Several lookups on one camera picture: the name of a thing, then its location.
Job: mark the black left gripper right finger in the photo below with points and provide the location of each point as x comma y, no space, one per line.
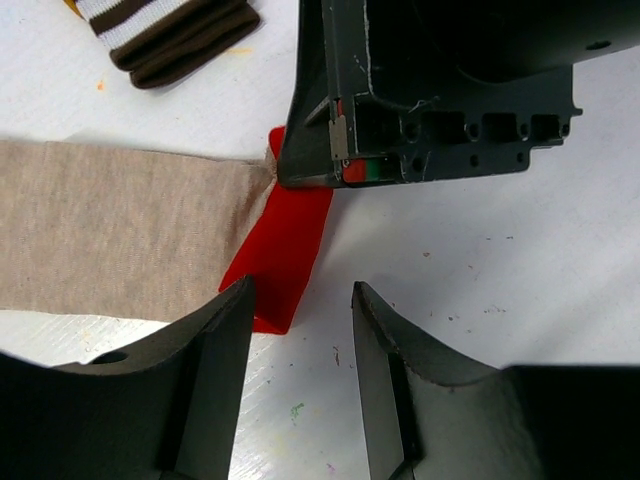
431,412

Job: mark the beige red reindeer sock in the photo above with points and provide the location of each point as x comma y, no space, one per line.
89,229

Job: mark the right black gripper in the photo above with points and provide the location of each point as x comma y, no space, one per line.
436,90

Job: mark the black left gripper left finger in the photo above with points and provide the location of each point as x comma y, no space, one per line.
163,407

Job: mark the mustard yellow striped sock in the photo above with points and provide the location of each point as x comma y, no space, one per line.
161,42

